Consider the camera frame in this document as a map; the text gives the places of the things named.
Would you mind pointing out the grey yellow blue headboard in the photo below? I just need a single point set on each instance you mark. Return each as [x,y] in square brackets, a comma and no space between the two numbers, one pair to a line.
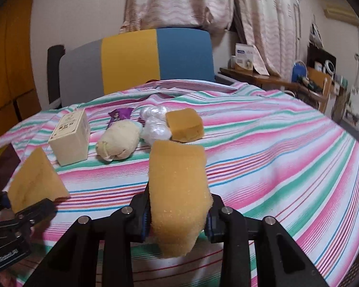
[124,61]

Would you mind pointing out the pink patterned curtain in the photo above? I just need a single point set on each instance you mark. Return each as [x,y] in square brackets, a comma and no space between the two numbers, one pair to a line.
[266,25]

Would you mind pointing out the yellow sponge block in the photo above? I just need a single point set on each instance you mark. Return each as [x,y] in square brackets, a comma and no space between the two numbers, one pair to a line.
[185,125]
[35,181]
[180,198]

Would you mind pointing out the white blue medicine box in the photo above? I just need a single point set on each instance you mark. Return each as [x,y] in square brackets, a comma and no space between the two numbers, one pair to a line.
[243,57]

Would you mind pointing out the black rolled mat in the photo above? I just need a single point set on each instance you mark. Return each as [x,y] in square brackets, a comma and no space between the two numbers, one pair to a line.
[54,55]

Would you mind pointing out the cream tall carton box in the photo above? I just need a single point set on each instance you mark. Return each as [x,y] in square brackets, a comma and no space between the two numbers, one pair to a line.
[70,139]

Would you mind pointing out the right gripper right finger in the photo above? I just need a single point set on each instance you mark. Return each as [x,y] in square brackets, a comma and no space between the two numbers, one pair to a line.
[278,258]

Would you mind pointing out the wooden side shelf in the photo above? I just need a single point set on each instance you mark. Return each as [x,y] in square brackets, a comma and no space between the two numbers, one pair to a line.
[325,101]

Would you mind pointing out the white pearly plastic packet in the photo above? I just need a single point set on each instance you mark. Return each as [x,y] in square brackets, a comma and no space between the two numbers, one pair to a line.
[155,129]

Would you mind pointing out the wooden wardrobe panels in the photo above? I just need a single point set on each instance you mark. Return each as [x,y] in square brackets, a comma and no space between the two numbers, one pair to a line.
[18,96]

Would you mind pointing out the striped pink green bedsheet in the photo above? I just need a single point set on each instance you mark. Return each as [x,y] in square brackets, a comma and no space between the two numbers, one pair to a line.
[268,154]

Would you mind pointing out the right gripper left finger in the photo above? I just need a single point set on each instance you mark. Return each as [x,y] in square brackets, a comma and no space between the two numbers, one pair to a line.
[73,259]

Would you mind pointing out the gold metal tin box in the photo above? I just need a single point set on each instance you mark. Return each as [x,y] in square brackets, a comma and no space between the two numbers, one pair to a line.
[9,161]

